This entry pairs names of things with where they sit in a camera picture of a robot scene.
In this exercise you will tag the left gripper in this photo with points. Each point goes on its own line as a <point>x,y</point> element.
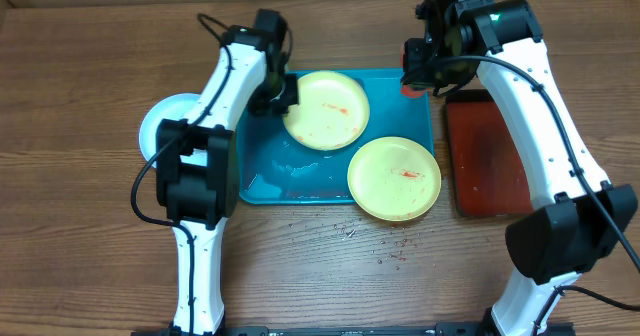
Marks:
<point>259,108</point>

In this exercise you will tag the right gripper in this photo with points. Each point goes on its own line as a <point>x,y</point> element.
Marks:
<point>420,63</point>

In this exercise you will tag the red black sponge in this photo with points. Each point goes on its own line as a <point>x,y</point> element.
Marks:
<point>410,88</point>

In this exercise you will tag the yellow-green plate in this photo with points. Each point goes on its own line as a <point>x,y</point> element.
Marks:
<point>332,111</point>
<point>394,179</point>

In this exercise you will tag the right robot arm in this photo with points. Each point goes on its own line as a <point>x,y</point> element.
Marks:
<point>578,216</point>

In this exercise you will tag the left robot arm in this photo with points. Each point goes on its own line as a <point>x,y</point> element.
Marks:
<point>196,162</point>

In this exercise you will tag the teal plastic tray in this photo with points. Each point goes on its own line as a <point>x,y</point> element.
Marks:
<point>276,169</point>

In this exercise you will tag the black red-lined tray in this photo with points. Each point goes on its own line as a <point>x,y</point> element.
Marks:
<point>488,175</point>

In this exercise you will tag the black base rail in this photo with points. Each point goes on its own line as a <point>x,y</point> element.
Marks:
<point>350,330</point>

